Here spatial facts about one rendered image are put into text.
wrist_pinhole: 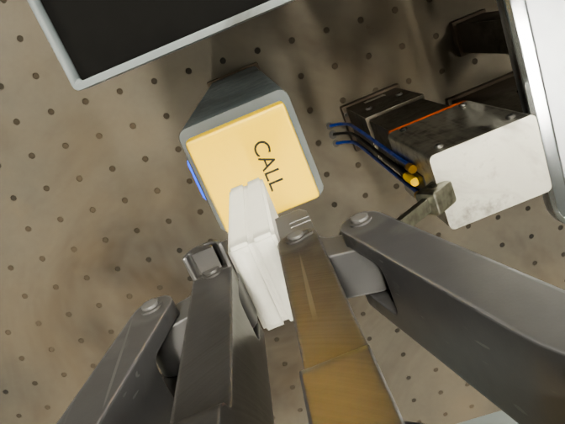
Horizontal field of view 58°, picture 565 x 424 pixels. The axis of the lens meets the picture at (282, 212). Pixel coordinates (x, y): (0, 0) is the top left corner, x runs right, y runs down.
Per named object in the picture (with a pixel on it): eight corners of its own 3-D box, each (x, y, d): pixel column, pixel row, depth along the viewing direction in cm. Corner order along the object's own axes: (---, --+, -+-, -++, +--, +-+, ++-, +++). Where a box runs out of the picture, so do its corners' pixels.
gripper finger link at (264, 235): (250, 241, 15) (273, 231, 15) (245, 182, 21) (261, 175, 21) (287, 325, 16) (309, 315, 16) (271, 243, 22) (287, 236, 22)
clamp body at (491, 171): (409, 128, 77) (553, 193, 42) (336, 157, 77) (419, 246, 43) (395, 81, 74) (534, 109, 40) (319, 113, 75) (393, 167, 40)
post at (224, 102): (277, 112, 74) (332, 194, 32) (229, 132, 74) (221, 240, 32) (256, 61, 71) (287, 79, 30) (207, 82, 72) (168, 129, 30)
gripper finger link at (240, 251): (287, 325, 16) (265, 333, 16) (271, 243, 22) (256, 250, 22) (250, 241, 15) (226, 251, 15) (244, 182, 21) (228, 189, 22)
